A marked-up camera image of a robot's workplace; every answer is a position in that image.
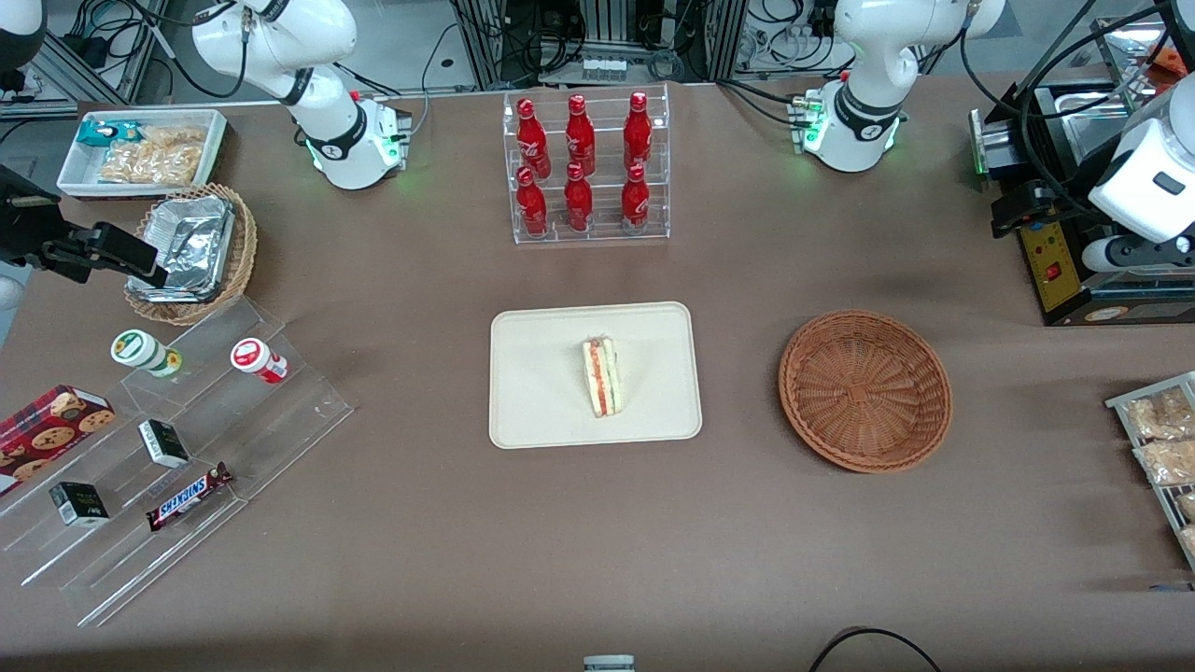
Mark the red cookie box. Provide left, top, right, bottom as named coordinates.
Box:
left=0, top=385, right=117, bottom=497

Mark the aluminium frame rack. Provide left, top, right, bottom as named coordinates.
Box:
left=448, top=0, right=748, bottom=87

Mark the red lid cup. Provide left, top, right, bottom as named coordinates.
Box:
left=231, top=338, right=288, bottom=385

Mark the black food warmer appliance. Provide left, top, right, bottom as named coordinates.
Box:
left=969, top=19, right=1195, bottom=328

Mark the brown wicker basket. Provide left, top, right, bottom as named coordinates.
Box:
left=779, top=310, right=953, bottom=473

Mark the black looped cable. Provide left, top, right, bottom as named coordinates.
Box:
left=808, top=627, right=944, bottom=672

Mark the triangular sandwich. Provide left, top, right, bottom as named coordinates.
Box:
left=582, top=337, right=625, bottom=418

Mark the tray of packaged crackers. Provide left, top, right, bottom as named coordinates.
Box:
left=1106, top=371, right=1195, bottom=570

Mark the clear acrylic bottle rack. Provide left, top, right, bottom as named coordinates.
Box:
left=502, top=84, right=671, bottom=245

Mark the white rectangular snack bin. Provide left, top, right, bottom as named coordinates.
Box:
left=56, top=109, right=230, bottom=200

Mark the tan wicker basket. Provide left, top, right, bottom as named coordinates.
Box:
left=124, top=183, right=259, bottom=327

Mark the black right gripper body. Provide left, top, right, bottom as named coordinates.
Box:
left=0, top=166, right=64, bottom=265

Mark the green lid cup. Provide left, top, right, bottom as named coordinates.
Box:
left=111, top=329, right=183, bottom=378

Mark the cream rectangular tray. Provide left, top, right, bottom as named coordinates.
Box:
left=489, top=301, right=703, bottom=450

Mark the clear bag of chips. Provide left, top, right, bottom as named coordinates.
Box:
left=98, top=126, right=208, bottom=186

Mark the steel food pan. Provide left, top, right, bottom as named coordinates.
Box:
left=1060, top=89, right=1126, bottom=164

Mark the small black box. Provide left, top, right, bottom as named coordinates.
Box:
left=49, top=482, right=110, bottom=528
left=138, top=419, right=190, bottom=469

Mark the red soda bottle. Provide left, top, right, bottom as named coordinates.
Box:
left=622, top=163, right=651, bottom=230
left=516, top=98, right=552, bottom=180
left=564, top=161, right=594, bottom=232
left=624, top=91, right=653, bottom=171
left=566, top=94, right=597, bottom=176
left=516, top=166, right=549, bottom=237

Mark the clear acrylic stepped shelf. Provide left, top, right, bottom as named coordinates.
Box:
left=0, top=297, right=354, bottom=628

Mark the silver foil container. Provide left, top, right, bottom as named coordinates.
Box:
left=128, top=194, right=236, bottom=302

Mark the snickers chocolate bar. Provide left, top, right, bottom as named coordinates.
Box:
left=147, top=462, right=233, bottom=533

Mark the teal snack packet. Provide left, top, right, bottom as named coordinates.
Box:
left=77, top=121, right=146, bottom=148

